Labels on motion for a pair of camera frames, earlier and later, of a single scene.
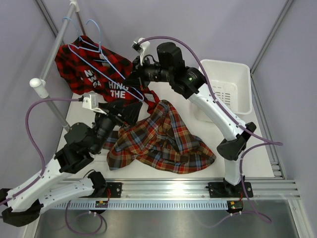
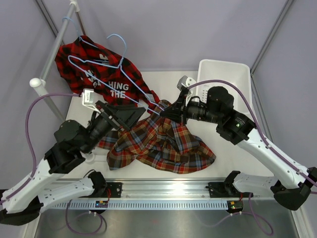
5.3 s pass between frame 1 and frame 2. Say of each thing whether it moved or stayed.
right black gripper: moved
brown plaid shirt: stayed
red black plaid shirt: stayed
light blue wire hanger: moved
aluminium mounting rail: stayed
